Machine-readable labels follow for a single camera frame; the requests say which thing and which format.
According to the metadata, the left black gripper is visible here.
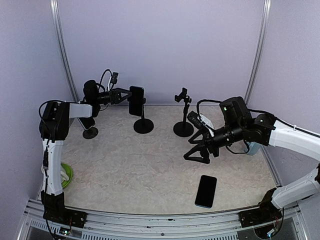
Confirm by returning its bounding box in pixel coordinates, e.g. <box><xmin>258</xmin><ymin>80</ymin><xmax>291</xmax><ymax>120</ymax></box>
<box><xmin>95</xmin><ymin>87</ymin><xmax>133</xmax><ymax>104</ymax></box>

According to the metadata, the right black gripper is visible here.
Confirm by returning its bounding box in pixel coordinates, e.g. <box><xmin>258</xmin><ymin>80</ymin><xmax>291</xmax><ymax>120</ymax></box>
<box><xmin>184</xmin><ymin>120</ymin><xmax>246</xmax><ymax>163</ymax></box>

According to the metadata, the black smartphone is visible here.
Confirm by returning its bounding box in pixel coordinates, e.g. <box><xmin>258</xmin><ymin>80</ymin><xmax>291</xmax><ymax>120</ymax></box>
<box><xmin>194</xmin><ymin>175</ymin><xmax>217</xmax><ymax>209</ymax></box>
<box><xmin>129</xmin><ymin>86</ymin><xmax>144</xmax><ymax>117</ymax></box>
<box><xmin>78</xmin><ymin>117</ymin><xmax>96</xmax><ymax>130</ymax></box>

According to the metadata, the black pole phone stand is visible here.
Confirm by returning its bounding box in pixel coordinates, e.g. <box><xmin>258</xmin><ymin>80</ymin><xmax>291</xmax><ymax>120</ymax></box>
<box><xmin>133</xmin><ymin>97</ymin><xmax>154</xmax><ymax>134</ymax></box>
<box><xmin>173</xmin><ymin>87</ymin><xmax>194</xmax><ymax>138</ymax></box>

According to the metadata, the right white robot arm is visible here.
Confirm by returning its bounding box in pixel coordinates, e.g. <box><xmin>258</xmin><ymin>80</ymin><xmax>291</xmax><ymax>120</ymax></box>
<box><xmin>183</xmin><ymin>96</ymin><xmax>320</xmax><ymax>222</ymax></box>

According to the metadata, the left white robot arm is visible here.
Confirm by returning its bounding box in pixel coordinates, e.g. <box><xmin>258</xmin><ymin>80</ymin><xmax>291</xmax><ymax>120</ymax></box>
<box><xmin>38</xmin><ymin>80</ymin><xmax>133</xmax><ymax>201</ymax></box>

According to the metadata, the light blue mug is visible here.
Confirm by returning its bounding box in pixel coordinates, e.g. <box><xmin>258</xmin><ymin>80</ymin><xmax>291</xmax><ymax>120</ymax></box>
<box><xmin>244</xmin><ymin>142</ymin><xmax>262</xmax><ymax>156</ymax></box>

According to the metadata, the cream ribbed mug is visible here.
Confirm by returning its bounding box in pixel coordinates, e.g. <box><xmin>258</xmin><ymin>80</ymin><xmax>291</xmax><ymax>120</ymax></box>
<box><xmin>60</xmin><ymin>169</ymin><xmax>70</xmax><ymax>182</ymax></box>

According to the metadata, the green saucer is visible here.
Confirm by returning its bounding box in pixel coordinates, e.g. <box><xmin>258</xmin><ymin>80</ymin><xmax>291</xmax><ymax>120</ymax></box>
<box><xmin>60</xmin><ymin>163</ymin><xmax>73</xmax><ymax>189</ymax></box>

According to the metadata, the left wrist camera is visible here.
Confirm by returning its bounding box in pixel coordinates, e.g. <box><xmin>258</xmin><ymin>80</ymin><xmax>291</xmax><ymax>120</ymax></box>
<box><xmin>106</xmin><ymin>72</ymin><xmax>119</xmax><ymax>91</ymax></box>

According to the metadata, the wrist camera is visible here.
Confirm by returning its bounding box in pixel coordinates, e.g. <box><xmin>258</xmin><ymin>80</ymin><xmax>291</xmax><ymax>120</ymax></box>
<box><xmin>187</xmin><ymin>111</ymin><xmax>215</xmax><ymax>137</ymax></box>
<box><xmin>106</xmin><ymin>72</ymin><xmax>119</xmax><ymax>91</ymax></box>

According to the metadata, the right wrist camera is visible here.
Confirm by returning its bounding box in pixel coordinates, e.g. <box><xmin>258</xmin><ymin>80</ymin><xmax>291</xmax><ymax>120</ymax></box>
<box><xmin>187</xmin><ymin>111</ymin><xmax>215</xmax><ymax>137</ymax></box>

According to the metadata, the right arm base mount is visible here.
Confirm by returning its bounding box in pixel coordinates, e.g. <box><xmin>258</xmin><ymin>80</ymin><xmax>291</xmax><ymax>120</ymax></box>
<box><xmin>238</xmin><ymin>188</ymin><xmax>284</xmax><ymax>228</ymax></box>

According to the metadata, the left aluminium frame post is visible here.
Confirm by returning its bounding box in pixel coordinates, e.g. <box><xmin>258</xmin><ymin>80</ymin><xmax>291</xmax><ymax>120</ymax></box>
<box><xmin>49</xmin><ymin>0</ymin><xmax>80</xmax><ymax>102</ymax></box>

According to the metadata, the aluminium frame post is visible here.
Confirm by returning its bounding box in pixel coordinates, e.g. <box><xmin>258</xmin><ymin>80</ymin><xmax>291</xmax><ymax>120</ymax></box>
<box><xmin>244</xmin><ymin>0</ymin><xmax>272</xmax><ymax>104</ymax></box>
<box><xmin>49</xmin><ymin>0</ymin><xmax>80</xmax><ymax>102</ymax></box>

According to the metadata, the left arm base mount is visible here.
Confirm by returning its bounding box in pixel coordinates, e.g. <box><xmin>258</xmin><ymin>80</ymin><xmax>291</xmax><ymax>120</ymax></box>
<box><xmin>41</xmin><ymin>190</ymin><xmax>87</xmax><ymax>229</ymax></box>

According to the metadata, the right aluminium frame post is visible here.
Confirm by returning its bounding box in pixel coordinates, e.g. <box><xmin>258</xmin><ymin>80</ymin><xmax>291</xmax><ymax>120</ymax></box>
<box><xmin>244</xmin><ymin>0</ymin><xmax>272</xmax><ymax>104</ymax></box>

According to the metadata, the front aluminium rail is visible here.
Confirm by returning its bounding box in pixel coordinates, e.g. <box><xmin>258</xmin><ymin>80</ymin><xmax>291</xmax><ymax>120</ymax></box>
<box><xmin>14</xmin><ymin>199</ymin><xmax>312</xmax><ymax>240</ymax></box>

